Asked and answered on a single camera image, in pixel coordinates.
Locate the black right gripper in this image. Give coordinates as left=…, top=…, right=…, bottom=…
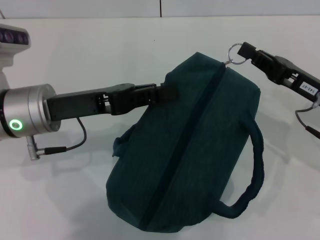
left=236, top=41, right=320, bottom=103

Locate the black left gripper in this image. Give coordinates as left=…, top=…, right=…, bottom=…
left=46, top=82, right=181, bottom=123

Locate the dark gripper cable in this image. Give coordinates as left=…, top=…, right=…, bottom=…
left=26, top=117, right=88, bottom=161
left=294, top=98, right=320, bottom=141

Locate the dark teal insulated lunch bag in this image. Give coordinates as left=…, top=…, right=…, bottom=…
left=104, top=42, right=265, bottom=226

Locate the dark left gripper cable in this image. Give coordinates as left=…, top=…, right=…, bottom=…
left=26, top=117, right=88, bottom=161

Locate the dark right gripper cable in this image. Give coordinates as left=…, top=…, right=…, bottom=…
left=294, top=98, right=320, bottom=141

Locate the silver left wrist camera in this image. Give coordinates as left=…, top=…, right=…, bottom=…
left=0, top=23, right=32, bottom=91

